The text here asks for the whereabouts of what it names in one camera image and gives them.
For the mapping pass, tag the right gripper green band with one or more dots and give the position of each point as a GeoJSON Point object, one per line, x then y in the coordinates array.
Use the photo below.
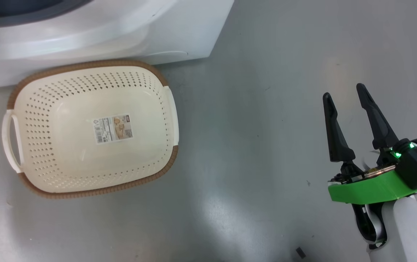
{"type": "Point", "coordinates": [368, 189]}

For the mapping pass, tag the grey rubber door gasket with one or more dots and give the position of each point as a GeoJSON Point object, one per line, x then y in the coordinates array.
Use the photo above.
{"type": "Point", "coordinates": [19, 12]}

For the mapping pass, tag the white washing machine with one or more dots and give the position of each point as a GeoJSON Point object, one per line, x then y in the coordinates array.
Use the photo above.
{"type": "Point", "coordinates": [121, 32]}

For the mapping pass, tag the basket product label sticker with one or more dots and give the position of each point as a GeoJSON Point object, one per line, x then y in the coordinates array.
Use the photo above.
{"type": "Point", "coordinates": [112, 128]}

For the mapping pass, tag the cream perforated laundry basket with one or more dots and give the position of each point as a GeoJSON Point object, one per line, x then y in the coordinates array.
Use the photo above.
{"type": "Point", "coordinates": [84, 163]}

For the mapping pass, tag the small black floor debris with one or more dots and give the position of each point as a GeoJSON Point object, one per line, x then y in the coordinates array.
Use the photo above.
{"type": "Point", "coordinates": [300, 252]}

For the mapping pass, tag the round white filter cover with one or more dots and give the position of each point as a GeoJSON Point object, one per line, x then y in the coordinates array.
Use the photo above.
{"type": "Point", "coordinates": [172, 54]}

